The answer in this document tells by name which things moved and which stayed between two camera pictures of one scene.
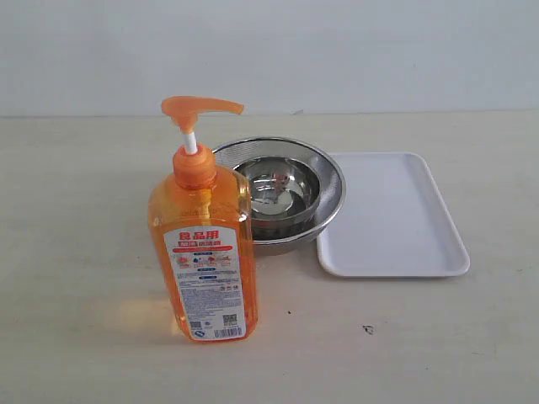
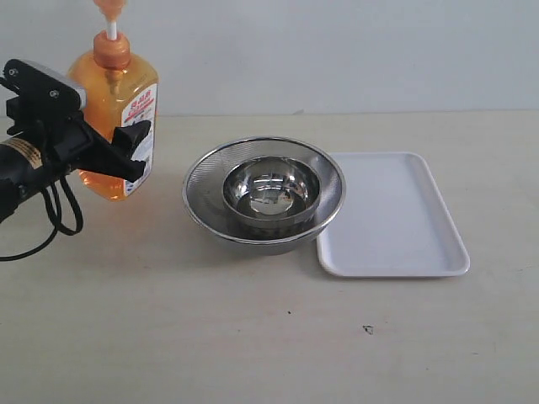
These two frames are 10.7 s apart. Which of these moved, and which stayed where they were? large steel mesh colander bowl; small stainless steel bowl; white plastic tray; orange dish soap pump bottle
Moved: orange dish soap pump bottle
Stayed: white plastic tray; large steel mesh colander bowl; small stainless steel bowl
